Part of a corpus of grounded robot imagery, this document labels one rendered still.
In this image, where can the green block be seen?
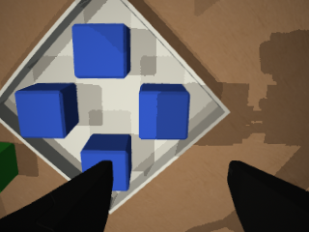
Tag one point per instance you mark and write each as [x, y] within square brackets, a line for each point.
[8, 164]

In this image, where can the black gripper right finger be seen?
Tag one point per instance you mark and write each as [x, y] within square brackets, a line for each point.
[265, 203]

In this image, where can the blue block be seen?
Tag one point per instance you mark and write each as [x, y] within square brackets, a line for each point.
[47, 110]
[163, 111]
[115, 147]
[101, 50]

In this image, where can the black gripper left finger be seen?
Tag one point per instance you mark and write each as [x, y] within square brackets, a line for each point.
[80, 205]

